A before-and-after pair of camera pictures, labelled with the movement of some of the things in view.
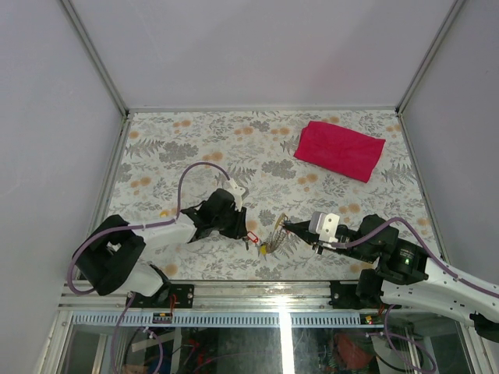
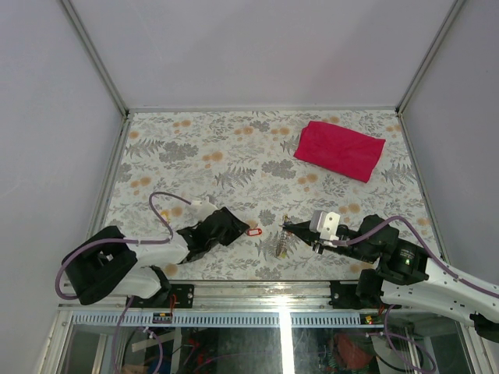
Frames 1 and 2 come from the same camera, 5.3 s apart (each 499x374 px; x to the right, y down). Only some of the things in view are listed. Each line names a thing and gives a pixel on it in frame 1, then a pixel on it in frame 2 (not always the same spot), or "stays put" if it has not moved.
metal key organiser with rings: [275, 238] to [284, 241]
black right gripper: [301, 229] stays put
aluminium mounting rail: [224, 297] stays put
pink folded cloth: [340, 149] stays put
